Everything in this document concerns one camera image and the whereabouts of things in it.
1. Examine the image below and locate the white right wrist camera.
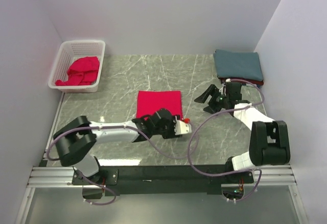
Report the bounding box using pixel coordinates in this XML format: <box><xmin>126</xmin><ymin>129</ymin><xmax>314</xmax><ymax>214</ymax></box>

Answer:
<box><xmin>219</xmin><ymin>79</ymin><xmax>231</xmax><ymax>95</ymax></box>

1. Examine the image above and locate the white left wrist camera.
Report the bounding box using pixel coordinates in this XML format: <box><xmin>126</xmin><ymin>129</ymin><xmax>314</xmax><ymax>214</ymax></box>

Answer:
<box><xmin>174</xmin><ymin>118</ymin><xmax>192</xmax><ymax>135</ymax></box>

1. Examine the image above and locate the red t-shirt in basket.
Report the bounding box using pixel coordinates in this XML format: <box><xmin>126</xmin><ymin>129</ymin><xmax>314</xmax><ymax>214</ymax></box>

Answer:
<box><xmin>55</xmin><ymin>57</ymin><xmax>100</xmax><ymax>86</ymax></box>

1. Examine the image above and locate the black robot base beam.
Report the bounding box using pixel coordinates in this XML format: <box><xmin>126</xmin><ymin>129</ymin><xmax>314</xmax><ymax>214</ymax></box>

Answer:
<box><xmin>71</xmin><ymin>164</ymin><xmax>253</xmax><ymax>197</ymax></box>

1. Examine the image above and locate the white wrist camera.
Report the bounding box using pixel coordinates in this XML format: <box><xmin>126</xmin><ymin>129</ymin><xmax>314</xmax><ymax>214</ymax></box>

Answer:
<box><xmin>174</xmin><ymin>118</ymin><xmax>192</xmax><ymax>135</ymax></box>
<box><xmin>219</xmin><ymin>79</ymin><xmax>231</xmax><ymax>95</ymax></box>

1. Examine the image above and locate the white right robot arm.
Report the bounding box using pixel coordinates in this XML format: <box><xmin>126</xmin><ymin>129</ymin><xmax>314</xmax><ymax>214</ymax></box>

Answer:
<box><xmin>194</xmin><ymin>79</ymin><xmax>291</xmax><ymax>183</ymax></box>

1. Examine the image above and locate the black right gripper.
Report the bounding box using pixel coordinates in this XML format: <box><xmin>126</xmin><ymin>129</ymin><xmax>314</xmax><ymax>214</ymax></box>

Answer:
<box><xmin>194</xmin><ymin>84</ymin><xmax>229</xmax><ymax>116</ymax></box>

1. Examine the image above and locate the folded teal t-shirt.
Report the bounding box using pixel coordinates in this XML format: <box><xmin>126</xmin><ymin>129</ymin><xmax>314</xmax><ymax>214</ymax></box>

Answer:
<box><xmin>213</xmin><ymin>49</ymin><xmax>264</xmax><ymax>81</ymax></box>

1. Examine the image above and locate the white plastic laundry basket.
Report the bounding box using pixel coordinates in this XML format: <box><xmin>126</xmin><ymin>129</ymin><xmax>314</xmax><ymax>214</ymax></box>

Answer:
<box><xmin>48</xmin><ymin>40</ymin><xmax>105</xmax><ymax>93</ymax></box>

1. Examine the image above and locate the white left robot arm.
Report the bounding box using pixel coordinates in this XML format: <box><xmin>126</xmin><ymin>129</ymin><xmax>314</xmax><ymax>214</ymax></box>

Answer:
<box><xmin>50</xmin><ymin>108</ymin><xmax>192</xmax><ymax>184</ymax></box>

